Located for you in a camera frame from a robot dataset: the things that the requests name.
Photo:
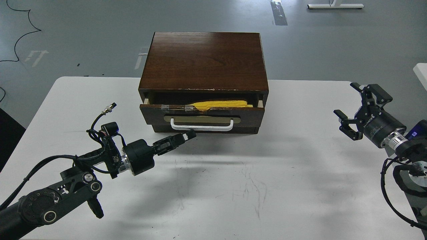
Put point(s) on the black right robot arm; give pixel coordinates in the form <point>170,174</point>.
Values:
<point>410,149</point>

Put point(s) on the wooden drawer with white handle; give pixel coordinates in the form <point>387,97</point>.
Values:
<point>232,120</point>

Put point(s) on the grey floor tape strip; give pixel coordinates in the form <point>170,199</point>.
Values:
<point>278,13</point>

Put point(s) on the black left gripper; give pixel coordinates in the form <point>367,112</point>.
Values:
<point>139,155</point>

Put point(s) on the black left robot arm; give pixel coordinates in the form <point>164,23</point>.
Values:
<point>79,183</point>

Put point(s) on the white table leg base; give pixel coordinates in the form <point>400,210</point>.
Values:
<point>335,4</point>

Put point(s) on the dark wooden drawer cabinet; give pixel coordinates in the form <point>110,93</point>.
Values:
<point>186,67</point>

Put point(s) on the yellow corn cob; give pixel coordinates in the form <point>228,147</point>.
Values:
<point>207,105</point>

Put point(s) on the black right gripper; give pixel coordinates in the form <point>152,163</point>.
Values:
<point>372,120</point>

